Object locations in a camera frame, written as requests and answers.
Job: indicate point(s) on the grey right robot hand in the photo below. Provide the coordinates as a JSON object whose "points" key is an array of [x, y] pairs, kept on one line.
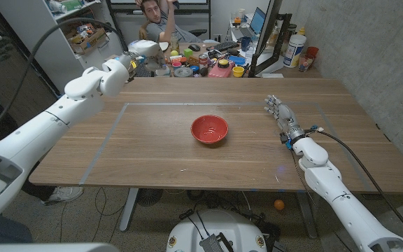
{"points": [[287, 119]]}

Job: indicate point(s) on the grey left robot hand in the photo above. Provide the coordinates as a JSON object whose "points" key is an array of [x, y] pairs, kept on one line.
{"points": [[147, 49]]}

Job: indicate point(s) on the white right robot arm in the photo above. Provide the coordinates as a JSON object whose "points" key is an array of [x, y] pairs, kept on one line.
{"points": [[348, 206]]}

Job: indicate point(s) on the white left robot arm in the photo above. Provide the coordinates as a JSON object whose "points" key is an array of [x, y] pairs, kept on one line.
{"points": [[30, 140]]}

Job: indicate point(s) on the pink small bowl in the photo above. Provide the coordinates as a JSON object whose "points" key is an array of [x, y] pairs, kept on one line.
{"points": [[176, 64]]}

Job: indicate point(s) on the red bowl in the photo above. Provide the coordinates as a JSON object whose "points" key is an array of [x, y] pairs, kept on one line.
{"points": [[209, 129]]}

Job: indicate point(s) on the white plate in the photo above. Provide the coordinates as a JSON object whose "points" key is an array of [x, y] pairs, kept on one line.
{"points": [[164, 46]]}

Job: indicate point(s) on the seated man grey shirt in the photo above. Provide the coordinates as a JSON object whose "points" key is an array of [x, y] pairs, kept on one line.
{"points": [[157, 31]]}

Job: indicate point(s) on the black laptop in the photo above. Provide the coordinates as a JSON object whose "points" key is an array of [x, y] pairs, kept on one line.
{"points": [[142, 72]]}

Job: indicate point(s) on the yellow green ball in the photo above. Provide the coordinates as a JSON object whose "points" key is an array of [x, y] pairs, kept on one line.
{"points": [[174, 53]]}

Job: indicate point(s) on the clear glass bottle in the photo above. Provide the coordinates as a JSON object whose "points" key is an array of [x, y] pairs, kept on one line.
{"points": [[174, 43]]}

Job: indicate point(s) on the teal box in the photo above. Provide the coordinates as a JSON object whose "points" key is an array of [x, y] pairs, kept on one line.
{"points": [[163, 73]]}

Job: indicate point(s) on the grey tape strip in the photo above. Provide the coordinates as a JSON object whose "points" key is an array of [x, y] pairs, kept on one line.
{"points": [[103, 145], [321, 108]]}

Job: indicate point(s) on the green cube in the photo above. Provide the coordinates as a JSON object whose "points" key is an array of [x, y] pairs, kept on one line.
{"points": [[187, 53]]}

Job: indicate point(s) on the black computer mouse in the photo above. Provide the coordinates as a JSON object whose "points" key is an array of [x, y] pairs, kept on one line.
{"points": [[194, 48]]}

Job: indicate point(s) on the tin can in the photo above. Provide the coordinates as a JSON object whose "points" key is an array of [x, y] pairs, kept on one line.
{"points": [[203, 61]]}

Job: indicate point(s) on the cardboard box with clutter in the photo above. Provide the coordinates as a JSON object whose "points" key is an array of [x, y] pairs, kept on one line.
{"points": [[89, 42]]}

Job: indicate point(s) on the patterned cup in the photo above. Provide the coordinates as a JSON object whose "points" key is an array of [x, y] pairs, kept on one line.
{"points": [[305, 63]]}

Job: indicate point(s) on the dark ball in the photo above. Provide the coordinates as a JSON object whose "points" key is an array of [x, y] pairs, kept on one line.
{"points": [[203, 71]]}

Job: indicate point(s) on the white canister blue label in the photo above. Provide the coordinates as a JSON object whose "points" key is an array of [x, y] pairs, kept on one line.
{"points": [[294, 52]]}

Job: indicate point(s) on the yellow cup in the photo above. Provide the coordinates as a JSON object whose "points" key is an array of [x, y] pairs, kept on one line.
{"points": [[238, 72]]}

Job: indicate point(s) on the red cup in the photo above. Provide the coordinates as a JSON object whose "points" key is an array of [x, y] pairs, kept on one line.
{"points": [[312, 52]]}

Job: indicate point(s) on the blue container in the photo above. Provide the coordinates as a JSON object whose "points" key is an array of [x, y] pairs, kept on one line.
{"points": [[237, 60]]}

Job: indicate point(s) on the pink box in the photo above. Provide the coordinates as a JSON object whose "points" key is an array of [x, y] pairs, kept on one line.
{"points": [[220, 72]]}

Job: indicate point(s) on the yellow black disc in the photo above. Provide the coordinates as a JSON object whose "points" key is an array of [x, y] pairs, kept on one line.
{"points": [[223, 63]]}

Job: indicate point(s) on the black keyboard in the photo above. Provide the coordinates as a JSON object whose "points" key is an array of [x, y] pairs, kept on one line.
{"points": [[226, 45]]}

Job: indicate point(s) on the blue mug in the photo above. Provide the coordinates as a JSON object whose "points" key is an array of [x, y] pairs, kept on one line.
{"points": [[246, 44]]}

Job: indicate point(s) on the orange ball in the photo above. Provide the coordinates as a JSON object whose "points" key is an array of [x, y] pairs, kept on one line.
{"points": [[278, 204]]}

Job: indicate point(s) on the dark bottle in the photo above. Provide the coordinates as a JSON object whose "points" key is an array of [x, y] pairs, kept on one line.
{"points": [[291, 31]]}

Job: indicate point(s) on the black monitor with stand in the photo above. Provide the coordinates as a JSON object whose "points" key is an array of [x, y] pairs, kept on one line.
{"points": [[269, 24]]}

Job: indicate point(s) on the grey table leg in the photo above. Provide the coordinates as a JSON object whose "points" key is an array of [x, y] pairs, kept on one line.
{"points": [[128, 210], [306, 213]]}

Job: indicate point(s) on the laptop with blue screen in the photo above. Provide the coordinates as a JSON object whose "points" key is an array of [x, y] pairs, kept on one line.
{"points": [[257, 21]]}

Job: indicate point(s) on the white robot torso base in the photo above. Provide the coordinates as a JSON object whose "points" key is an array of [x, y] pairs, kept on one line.
{"points": [[222, 227]]}

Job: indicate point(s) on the white shelf unit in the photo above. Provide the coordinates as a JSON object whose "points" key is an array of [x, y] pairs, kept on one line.
{"points": [[23, 17]]}

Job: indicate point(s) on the black power adapter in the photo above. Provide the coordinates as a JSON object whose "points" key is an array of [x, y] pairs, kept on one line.
{"points": [[186, 213]]}

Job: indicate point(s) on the grey finned module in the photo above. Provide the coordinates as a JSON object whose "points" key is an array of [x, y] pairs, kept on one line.
{"points": [[211, 244]]}

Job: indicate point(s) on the round black fan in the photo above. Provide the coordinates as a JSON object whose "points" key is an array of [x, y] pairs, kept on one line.
{"points": [[149, 197]]}

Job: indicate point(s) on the white sneaker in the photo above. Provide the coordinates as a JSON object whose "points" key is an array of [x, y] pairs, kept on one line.
{"points": [[63, 194]]}

